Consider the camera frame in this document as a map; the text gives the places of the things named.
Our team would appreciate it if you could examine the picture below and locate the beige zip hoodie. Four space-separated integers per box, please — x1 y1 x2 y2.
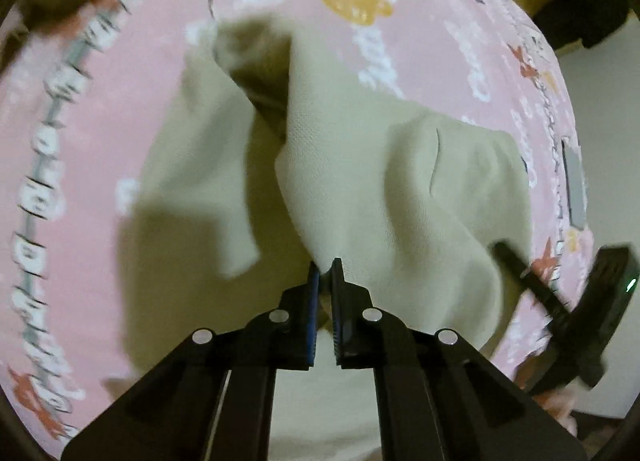
117 12 534 461

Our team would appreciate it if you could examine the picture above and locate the grey laptop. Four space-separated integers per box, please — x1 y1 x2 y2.
562 139 587 230

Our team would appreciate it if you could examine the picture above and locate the pink patterned bed blanket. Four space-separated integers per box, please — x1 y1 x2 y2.
1 0 593 457

